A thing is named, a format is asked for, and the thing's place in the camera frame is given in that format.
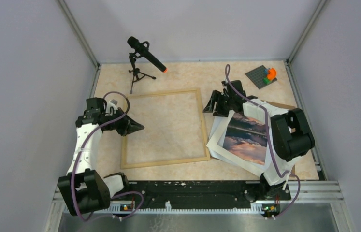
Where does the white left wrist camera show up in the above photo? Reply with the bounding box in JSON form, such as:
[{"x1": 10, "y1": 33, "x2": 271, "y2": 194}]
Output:
[{"x1": 105, "y1": 99, "x2": 118, "y2": 115}]

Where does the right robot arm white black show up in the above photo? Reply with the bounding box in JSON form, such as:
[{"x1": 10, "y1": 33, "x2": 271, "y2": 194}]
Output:
[{"x1": 203, "y1": 80, "x2": 315, "y2": 199}]

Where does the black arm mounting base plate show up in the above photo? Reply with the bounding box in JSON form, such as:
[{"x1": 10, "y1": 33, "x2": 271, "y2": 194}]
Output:
[{"x1": 112, "y1": 180, "x2": 291, "y2": 210}]

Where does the aluminium front rail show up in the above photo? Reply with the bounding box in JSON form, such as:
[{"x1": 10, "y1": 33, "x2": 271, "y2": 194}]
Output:
[{"x1": 52, "y1": 181, "x2": 344, "y2": 215}]

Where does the brown cardboard backing board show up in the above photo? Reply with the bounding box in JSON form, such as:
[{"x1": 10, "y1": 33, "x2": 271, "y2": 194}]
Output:
[{"x1": 210, "y1": 101, "x2": 297, "y2": 175}]

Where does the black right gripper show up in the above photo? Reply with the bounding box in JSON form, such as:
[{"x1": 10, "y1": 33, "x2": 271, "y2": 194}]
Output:
[{"x1": 203, "y1": 90, "x2": 234, "y2": 118}]

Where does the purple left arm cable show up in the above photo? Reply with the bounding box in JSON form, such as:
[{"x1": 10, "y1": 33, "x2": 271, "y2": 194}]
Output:
[{"x1": 71, "y1": 91, "x2": 144, "y2": 222}]

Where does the black mini tripod stand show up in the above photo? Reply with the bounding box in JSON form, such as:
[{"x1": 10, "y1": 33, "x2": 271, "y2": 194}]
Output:
[{"x1": 128, "y1": 53, "x2": 156, "y2": 94}]

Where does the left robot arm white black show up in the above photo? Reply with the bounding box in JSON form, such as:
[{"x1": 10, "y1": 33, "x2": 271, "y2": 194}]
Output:
[{"x1": 57, "y1": 98, "x2": 144, "y2": 216}]

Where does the grey building brick baseplate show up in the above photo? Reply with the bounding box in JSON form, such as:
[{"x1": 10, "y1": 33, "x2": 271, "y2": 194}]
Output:
[{"x1": 245, "y1": 65, "x2": 277, "y2": 89}]

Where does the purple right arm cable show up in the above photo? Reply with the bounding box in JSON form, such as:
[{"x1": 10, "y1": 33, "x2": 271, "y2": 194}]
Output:
[{"x1": 224, "y1": 64, "x2": 301, "y2": 220}]

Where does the black microphone orange tip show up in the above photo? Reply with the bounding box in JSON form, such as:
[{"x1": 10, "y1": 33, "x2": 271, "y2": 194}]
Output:
[{"x1": 127, "y1": 36, "x2": 167, "y2": 73}]

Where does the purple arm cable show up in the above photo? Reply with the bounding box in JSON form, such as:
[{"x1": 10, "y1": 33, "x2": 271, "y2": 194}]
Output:
[
  {"x1": 71, "y1": 91, "x2": 144, "y2": 222},
  {"x1": 224, "y1": 64, "x2": 301, "y2": 220}
]

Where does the colourful toy brick stack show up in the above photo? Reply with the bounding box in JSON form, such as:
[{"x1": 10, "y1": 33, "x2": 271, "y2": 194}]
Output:
[{"x1": 263, "y1": 68, "x2": 277, "y2": 85}]

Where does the sunset cloud photo print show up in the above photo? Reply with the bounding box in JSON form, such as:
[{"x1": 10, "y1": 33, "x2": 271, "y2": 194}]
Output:
[{"x1": 222, "y1": 113, "x2": 267, "y2": 166}]

